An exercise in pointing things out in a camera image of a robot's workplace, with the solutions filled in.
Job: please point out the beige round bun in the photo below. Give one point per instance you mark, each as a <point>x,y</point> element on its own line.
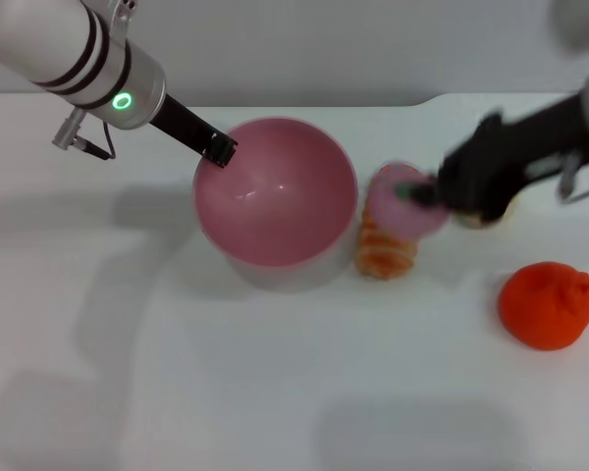
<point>508,211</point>

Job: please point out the red orange toy fruit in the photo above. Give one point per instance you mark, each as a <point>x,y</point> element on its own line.
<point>545,306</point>

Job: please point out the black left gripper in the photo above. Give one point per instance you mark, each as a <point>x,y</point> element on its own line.
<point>181,125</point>

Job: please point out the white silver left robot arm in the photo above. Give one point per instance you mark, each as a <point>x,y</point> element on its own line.
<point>69,49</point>

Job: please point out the pink plastic bowl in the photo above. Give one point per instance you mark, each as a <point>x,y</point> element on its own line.
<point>280,206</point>

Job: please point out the orange striped bread loaf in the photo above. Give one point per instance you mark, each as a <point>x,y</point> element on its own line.
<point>385,255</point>

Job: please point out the pink toy peach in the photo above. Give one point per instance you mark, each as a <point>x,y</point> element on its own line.
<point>402,216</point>

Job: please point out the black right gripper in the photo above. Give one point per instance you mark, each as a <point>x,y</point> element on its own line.
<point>496,162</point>

